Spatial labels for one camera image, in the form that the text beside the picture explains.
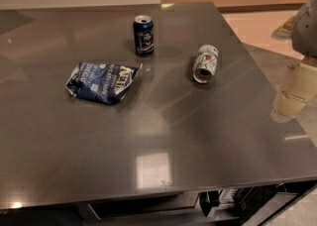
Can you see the black drawer under table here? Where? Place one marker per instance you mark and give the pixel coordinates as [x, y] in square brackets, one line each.
[102, 210]

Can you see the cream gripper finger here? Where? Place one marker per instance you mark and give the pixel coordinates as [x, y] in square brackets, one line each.
[301, 88]

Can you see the black equipment under table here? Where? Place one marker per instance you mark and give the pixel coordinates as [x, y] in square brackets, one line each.
[246, 206]

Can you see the blue chip bag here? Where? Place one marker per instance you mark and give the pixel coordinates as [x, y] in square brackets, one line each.
[100, 82]

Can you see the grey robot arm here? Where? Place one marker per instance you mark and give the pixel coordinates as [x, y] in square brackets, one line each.
[304, 35]

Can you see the blue pepsi can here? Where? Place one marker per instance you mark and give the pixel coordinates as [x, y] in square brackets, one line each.
[144, 35]

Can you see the white green 7up can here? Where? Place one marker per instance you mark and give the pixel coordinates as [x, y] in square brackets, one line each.
[205, 65]

